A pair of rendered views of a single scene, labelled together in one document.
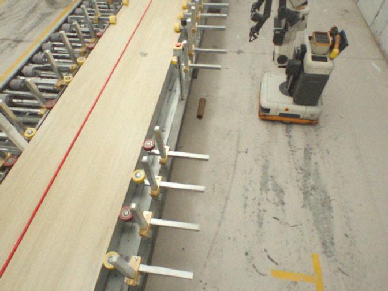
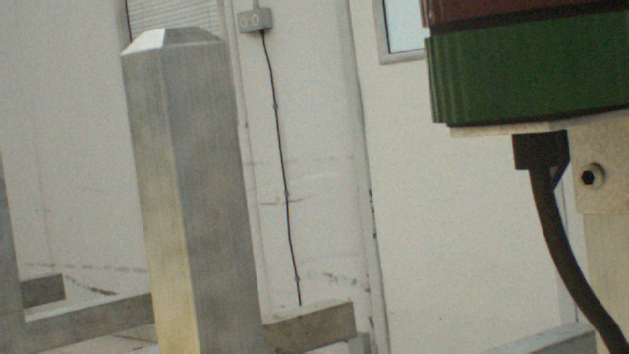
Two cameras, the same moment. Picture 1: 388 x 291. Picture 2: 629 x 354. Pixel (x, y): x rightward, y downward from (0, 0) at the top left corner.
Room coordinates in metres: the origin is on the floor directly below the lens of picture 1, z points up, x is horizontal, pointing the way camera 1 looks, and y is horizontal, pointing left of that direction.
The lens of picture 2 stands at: (2.10, 0.31, 1.13)
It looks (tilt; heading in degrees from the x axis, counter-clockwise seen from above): 4 degrees down; 311
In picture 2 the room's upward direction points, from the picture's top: 7 degrees counter-clockwise
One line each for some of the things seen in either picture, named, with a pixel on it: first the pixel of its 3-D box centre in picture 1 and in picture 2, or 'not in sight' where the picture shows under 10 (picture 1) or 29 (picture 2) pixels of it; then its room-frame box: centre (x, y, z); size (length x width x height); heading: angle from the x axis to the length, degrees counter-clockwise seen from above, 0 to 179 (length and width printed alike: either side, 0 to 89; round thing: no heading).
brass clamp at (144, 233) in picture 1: (145, 224); not in sight; (0.55, 0.30, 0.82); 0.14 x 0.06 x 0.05; 169
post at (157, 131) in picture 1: (161, 151); not in sight; (1.02, 0.21, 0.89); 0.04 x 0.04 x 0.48; 79
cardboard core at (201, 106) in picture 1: (201, 108); not in sight; (2.28, -0.12, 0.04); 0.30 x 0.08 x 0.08; 169
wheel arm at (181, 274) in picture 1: (152, 269); not in sight; (0.31, 0.25, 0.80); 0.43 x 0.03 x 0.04; 79
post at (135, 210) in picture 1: (142, 223); not in sight; (0.53, 0.31, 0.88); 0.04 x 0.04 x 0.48; 79
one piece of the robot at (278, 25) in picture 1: (280, 28); not in sight; (2.34, -0.89, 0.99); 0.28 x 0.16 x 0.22; 166
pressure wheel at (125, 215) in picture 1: (128, 216); not in sight; (0.59, 0.40, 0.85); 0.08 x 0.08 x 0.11
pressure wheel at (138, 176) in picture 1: (140, 179); not in sight; (0.83, 0.35, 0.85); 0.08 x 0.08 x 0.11
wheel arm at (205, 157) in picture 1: (178, 155); not in sight; (1.04, 0.11, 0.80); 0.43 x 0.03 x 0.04; 79
